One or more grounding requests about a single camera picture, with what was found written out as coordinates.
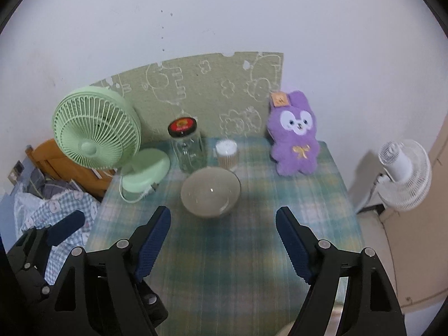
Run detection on grey plaid cloth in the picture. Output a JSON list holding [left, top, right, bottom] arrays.
[[26, 168, 85, 197]]

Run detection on cotton swab container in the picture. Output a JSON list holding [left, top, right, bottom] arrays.
[[215, 140, 239, 172]]

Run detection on blue checkered bedding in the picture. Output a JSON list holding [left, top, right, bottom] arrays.
[[0, 178, 102, 284]]

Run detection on glass jar with lid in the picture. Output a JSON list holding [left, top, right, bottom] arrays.
[[168, 117, 206, 173]]

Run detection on white fan cable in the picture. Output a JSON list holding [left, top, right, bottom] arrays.
[[118, 178, 155, 204]]

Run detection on green cartoon wall sheet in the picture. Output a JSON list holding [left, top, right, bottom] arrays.
[[89, 52, 285, 144]]

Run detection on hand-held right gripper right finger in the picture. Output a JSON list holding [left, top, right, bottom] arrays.
[[276, 206, 408, 336]]

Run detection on purple plush bunny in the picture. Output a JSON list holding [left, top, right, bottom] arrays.
[[267, 90, 321, 176]]

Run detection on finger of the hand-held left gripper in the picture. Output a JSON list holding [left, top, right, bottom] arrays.
[[140, 282, 169, 328], [6, 211, 85, 299]]

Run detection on white fan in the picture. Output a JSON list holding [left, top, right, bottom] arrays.
[[378, 139, 432, 211]]

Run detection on orange wooden furniture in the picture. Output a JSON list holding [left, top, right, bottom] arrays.
[[25, 139, 116, 198]]

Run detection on green desk fan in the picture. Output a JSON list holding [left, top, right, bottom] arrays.
[[52, 87, 171, 204]]

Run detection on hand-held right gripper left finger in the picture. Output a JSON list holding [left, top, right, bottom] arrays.
[[44, 206, 172, 336]]

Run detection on plaid tablecloth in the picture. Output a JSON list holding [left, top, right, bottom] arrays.
[[86, 136, 365, 336]]

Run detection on beige door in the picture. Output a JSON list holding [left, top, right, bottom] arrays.
[[380, 112, 448, 319]]

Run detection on white leaf print bowl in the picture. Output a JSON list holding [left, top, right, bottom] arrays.
[[180, 167, 242, 218]]

